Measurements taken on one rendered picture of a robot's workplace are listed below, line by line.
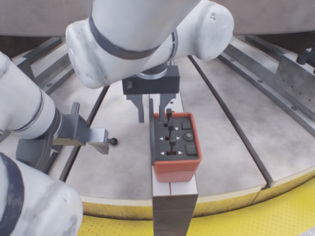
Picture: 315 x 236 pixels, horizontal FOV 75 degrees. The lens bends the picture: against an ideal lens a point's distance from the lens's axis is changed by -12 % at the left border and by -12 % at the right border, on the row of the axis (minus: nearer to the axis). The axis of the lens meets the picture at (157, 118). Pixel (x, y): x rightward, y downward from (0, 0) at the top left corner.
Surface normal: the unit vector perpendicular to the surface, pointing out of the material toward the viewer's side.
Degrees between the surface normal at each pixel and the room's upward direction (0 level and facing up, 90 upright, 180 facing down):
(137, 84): 90
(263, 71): 71
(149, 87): 90
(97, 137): 25
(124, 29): 118
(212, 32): 88
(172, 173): 97
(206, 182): 0
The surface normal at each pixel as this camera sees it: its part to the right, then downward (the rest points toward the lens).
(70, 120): -0.14, -0.40
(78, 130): 0.99, -0.01
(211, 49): 0.63, 0.58
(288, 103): 0.00, -0.73
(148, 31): 0.04, 0.98
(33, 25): -0.23, 0.66
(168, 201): 0.04, 0.68
